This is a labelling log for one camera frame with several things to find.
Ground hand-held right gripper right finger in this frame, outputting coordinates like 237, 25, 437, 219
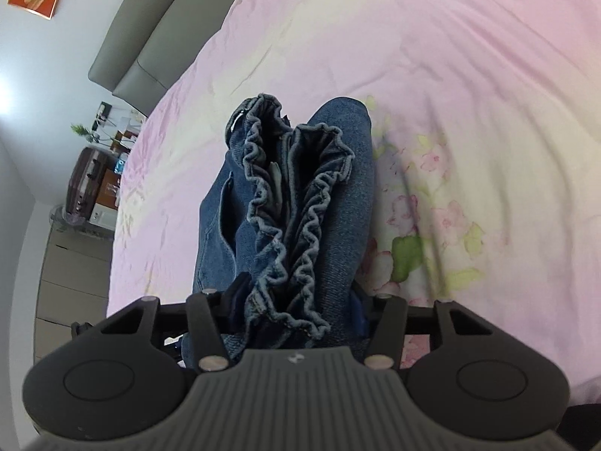
351, 286, 501, 371

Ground pink floral bed sheet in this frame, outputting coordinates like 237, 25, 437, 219
106, 0, 601, 405

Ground grey bedside cabinet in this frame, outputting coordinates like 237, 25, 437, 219
35, 204, 116, 367

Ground orange brown box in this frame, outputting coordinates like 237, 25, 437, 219
100, 168, 124, 208

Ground brown suitcase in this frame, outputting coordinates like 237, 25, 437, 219
63, 147, 116, 226

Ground blue denim pants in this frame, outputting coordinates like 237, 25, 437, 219
181, 94, 376, 372

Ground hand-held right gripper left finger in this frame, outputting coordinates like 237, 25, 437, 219
96, 272, 251, 374

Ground green potted plant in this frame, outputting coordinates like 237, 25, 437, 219
70, 122, 118, 148

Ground grey padded headboard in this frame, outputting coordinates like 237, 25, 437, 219
88, 0, 254, 118

